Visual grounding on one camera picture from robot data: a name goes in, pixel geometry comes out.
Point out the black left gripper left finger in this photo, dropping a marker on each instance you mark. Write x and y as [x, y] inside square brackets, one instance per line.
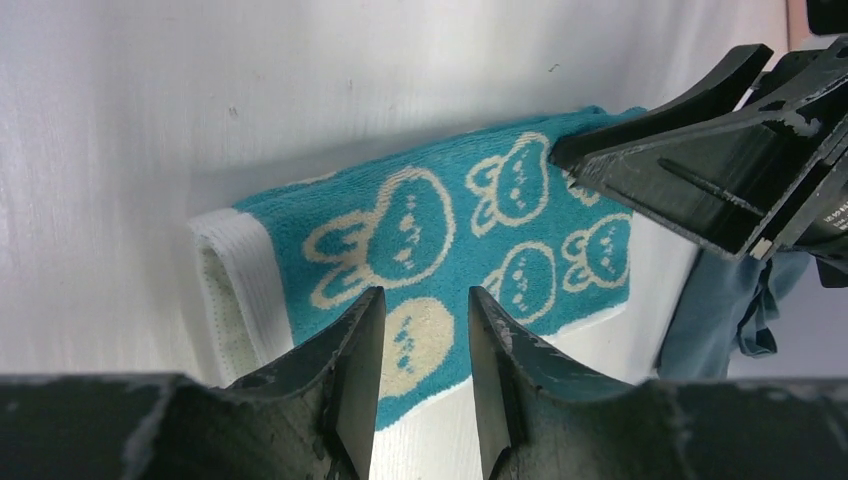
[309, 414]

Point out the teal bunny pattern towel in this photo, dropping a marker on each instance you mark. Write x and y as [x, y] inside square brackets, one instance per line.
[484, 209]

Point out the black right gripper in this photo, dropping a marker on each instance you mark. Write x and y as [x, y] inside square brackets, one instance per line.
[749, 160]

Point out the dark teal cloth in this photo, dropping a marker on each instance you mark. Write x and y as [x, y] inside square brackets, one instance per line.
[725, 306]

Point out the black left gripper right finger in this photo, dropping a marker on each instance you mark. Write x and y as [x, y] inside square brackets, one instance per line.
[542, 415]

